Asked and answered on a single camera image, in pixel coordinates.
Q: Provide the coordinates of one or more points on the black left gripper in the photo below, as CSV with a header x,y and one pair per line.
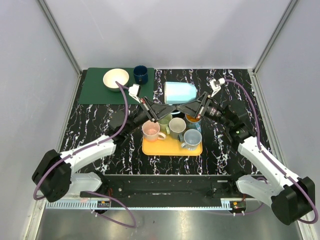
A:
x,y
147,110

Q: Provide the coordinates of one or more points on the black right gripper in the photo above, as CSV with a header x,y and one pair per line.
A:
x,y
193,108

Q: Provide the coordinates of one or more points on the blue mug orange inside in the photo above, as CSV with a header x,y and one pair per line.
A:
x,y
192,123

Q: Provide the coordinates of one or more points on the grey faceted mug white inside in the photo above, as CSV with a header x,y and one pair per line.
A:
x,y
177,127

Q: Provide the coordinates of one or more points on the light blue faceted mug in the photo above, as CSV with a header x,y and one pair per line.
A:
x,y
179,92

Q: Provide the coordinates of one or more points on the pale grey-blue mug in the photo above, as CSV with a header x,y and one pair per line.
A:
x,y
191,139

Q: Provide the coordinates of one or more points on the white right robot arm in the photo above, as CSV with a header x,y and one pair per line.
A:
x,y
290,197

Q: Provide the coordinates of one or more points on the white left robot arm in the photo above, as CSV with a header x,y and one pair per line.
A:
x,y
55,175

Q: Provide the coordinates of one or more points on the light green ceramic mug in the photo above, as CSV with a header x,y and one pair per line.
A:
x,y
164,124

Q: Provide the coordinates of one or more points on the pink ceramic mug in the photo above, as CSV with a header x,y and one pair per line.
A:
x,y
152,131

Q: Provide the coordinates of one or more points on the dark blue mug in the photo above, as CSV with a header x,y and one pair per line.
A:
x,y
140,73

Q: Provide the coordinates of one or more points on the yellow plastic tray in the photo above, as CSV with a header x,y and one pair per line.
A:
x,y
168,147

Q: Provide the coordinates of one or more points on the cream ceramic bowl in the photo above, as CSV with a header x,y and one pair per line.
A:
x,y
115,76

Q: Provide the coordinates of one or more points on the green table mat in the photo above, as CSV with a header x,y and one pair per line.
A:
x,y
94,92

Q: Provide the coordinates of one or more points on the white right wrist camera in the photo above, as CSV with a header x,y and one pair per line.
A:
x,y
216,85

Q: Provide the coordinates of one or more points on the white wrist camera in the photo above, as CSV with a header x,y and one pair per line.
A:
x,y
216,85
134,92

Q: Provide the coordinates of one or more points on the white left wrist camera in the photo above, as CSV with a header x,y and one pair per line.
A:
x,y
134,92

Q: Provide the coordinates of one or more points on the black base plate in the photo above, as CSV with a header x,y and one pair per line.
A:
x,y
210,186

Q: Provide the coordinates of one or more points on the slotted cable duct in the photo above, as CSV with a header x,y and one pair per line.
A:
x,y
155,202

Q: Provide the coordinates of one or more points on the right aluminium frame post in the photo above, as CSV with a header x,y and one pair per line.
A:
x,y
275,34

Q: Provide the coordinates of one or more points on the aluminium frame post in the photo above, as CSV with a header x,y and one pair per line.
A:
x,y
275,34
59,35

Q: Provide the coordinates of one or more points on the left aluminium frame post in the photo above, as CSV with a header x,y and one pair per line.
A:
x,y
59,35

